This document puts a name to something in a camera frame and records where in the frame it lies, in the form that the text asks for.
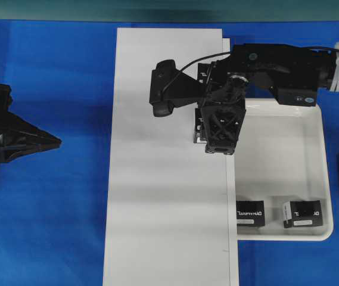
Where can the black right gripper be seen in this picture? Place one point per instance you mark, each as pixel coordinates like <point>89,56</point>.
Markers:
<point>18,137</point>

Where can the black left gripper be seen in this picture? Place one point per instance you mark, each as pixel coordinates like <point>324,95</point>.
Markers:
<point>222,107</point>

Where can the black white box being moved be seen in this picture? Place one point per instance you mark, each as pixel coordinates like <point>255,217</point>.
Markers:
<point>199,136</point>

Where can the black white box on base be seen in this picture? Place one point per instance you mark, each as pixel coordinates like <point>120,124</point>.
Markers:
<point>203,72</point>

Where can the white plastic tray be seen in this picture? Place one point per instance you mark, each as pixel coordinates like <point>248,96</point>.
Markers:
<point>281,157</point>

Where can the black white box in tray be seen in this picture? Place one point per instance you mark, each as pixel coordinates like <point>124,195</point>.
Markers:
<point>250,213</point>

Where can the white base board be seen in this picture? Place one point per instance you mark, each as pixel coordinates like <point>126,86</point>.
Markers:
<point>169,209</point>

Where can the black white box tray corner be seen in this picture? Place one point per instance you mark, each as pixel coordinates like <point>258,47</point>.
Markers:
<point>302,214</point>

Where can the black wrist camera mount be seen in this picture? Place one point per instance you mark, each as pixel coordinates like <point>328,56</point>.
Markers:
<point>171,89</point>

